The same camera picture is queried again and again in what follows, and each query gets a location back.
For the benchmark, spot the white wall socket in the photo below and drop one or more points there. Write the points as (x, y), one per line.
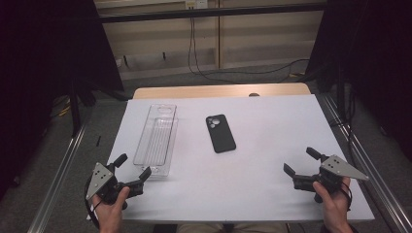
(196, 3)

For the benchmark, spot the clear plastic container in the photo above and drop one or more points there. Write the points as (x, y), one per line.
(156, 139)

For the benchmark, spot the white table cover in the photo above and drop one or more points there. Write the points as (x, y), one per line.
(259, 174)

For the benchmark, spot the small dark table knob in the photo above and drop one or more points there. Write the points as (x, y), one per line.
(254, 94)

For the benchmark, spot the black horizontal bar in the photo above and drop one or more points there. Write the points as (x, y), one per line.
(210, 12)

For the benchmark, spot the wooden table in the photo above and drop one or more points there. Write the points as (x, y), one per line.
(210, 91)

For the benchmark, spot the black metal stand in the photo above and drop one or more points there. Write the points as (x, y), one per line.
(75, 110)

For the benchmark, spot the black curtain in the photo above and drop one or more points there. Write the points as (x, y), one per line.
(375, 64)
(42, 64)

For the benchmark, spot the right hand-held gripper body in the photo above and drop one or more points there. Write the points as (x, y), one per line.
(327, 176)

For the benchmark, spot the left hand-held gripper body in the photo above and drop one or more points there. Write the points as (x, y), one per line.
(107, 186)

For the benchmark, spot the person's right hand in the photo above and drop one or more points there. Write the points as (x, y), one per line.
(333, 207)

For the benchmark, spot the person's left hand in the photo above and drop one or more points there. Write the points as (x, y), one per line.
(110, 213)

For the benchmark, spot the metal floor rail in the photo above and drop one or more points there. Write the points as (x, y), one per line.
(55, 184)
(372, 168)

